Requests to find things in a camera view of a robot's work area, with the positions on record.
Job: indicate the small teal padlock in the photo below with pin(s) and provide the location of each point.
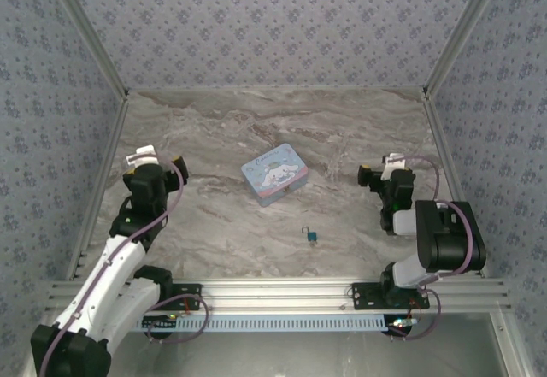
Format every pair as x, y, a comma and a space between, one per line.
312, 237

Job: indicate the blue cartoon dog tin box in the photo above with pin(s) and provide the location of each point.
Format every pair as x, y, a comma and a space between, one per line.
273, 176

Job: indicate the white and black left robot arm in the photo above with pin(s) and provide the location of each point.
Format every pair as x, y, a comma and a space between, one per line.
98, 291

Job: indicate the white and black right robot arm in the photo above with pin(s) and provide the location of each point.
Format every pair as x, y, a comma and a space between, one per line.
448, 240

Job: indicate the black left controller board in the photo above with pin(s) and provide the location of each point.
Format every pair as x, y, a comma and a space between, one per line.
160, 323

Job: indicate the black controller board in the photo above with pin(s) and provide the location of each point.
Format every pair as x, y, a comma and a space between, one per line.
401, 325
160, 323

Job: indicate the black right controller board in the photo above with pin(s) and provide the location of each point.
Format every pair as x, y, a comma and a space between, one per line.
401, 325

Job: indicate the grey metal panel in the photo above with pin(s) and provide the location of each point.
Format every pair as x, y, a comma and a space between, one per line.
273, 355

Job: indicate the aluminium side frame rail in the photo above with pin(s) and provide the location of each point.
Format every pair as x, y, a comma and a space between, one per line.
440, 137
109, 154

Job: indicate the aluminium upright frame post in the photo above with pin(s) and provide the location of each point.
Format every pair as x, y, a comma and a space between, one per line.
466, 31
92, 39

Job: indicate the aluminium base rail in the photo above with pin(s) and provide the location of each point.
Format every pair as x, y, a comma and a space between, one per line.
273, 293

